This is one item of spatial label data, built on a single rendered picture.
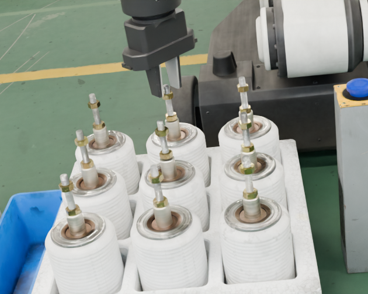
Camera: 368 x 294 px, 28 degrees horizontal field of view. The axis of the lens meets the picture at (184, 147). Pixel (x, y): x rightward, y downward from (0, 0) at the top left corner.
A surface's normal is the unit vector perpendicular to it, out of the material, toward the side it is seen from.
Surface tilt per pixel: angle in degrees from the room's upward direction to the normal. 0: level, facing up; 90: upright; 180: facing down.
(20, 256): 88
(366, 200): 90
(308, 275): 0
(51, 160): 0
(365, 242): 90
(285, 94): 46
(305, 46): 83
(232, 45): 0
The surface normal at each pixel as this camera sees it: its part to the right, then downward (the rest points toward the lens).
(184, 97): -0.14, -0.48
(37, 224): -0.07, 0.48
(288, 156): -0.15, -0.86
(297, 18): -0.16, -0.26
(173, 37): 0.65, 0.30
